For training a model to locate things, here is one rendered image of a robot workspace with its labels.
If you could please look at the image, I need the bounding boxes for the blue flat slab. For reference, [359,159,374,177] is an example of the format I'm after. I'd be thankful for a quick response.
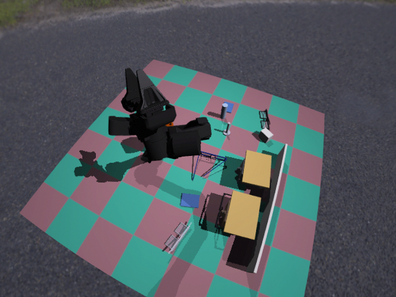
[181,193,200,208]
[224,101,234,113]

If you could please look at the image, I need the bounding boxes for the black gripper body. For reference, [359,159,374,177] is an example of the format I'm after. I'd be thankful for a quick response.
[121,97,176,143]

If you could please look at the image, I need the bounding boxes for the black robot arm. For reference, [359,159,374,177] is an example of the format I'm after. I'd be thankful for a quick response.
[108,114,212,163]

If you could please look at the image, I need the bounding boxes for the grey cylinder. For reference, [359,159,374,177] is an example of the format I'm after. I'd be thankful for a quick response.
[220,103,228,119]

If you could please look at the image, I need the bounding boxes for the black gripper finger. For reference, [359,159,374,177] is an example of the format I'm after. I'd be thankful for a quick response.
[122,68,140,102]
[136,69,170,114]

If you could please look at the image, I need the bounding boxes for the light grey flat panel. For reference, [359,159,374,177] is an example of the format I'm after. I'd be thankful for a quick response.
[246,144,288,273]

